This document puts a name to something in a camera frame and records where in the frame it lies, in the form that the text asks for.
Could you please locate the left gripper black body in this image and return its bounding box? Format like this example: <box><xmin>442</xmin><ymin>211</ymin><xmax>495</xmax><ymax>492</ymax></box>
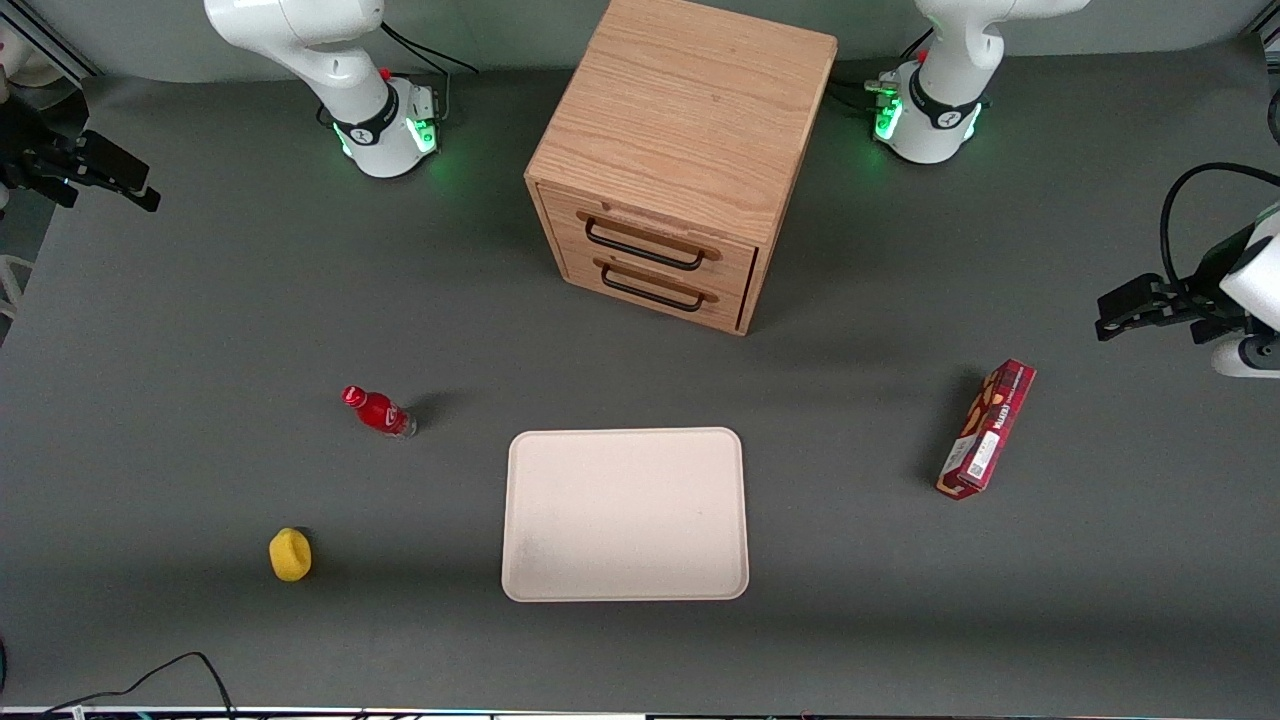
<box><xmin>1185</xmin><ymin>238</ymin><xmax>1257</xmax><ymax>347</ymax></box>

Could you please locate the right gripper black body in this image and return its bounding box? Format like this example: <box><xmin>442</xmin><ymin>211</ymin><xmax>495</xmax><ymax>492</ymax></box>
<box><xmin>0</xmin><ymin>96</ymin><xmax>93</xmax><ymax>209</ymax></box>

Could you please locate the black metal drawer handle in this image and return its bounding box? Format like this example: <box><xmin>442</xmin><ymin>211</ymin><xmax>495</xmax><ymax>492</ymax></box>
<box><xmin>600</xmin><ymin>262</ymin><xmax>707</xmax><ymax>313</ymax></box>
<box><xmin>585</xmin><ymin>218</ymin><xmax>706</xmax><ymax>273</ymax></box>

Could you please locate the wooden drawer cabinet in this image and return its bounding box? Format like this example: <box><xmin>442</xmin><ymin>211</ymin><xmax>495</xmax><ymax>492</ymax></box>
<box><xmin>524</xmin><ymin>0</ymin><xmax>840</xmax><ymax>337</ymax></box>

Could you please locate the red snack box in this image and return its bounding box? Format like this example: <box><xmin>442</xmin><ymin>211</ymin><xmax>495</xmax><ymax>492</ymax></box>
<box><xmin>935</xmin><ymin>358</ymin><xmax>1038</xmax><ymax>501</ymax></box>

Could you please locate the red plastic bottle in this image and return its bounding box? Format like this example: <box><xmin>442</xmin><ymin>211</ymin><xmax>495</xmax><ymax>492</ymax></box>
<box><xmin>341</xmin><ymin>385</ymin><xmax>419</xmax><ymax>439</ymax></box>

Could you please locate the yellow lemon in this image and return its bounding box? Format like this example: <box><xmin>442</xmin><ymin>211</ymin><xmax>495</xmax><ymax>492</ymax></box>
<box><xmin>268</xmin><ymin>527</ymin><xmax>313</xmax><ymax>583</ymax></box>

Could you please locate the cream rectangular tray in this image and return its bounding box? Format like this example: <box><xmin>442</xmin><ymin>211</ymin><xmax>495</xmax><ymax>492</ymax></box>
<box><xmin>501</xmin><ymin>427</ymin><xmax>751</xmax><ymax>603</ymax></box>

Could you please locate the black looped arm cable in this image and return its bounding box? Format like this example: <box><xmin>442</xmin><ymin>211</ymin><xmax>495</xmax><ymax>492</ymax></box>
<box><xmin>1159</xmin><ymin>162</ymin><xmax>1280</xmax><ymax>303</ymax></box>

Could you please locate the aluminium frame rail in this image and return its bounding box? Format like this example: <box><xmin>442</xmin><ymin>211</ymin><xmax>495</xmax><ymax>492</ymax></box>
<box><xmin>0</xmin><ymin>0</ymin><xmax>103</xmax><ymax>81</ymax></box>

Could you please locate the black base cable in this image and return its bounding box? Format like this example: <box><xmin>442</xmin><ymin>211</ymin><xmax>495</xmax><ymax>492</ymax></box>
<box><xmin>828</xmin><ymin>28</ymin><xmax>937</xmax><ymax>113</ymax></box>
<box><xmin>378</xmin><ymin>20</ymin><xmax>481</xmax><ymax>126</ymax></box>

